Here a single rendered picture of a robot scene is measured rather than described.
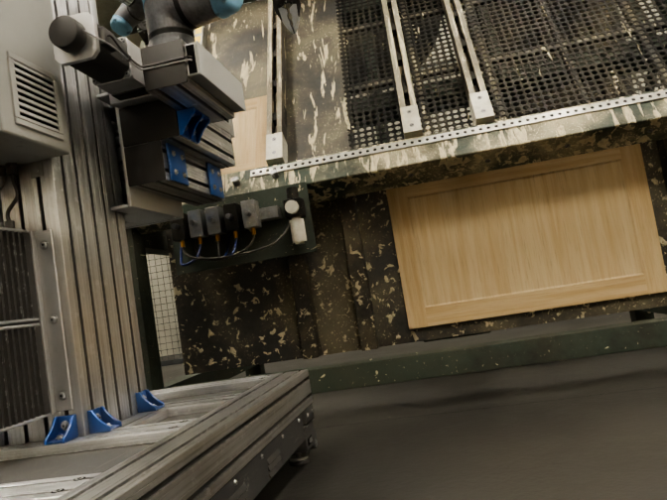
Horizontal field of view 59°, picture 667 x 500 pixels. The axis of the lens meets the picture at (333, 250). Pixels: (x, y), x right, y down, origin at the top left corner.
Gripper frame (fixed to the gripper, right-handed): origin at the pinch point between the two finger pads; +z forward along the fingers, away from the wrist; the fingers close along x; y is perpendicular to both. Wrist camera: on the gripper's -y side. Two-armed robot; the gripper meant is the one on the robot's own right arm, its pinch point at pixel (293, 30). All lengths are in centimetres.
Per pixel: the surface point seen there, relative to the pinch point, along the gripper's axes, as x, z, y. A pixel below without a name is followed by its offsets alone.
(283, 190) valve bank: 13, 48, -20
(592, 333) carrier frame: -77, 106, -44
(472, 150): -51, 48, -17
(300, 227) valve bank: 8, 58, -32
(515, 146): -65, 49, -17
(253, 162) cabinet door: 25.3, 40.7, -2.6
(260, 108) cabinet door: 23.5, 25.9, 20.8
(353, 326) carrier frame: 1, 106, -19
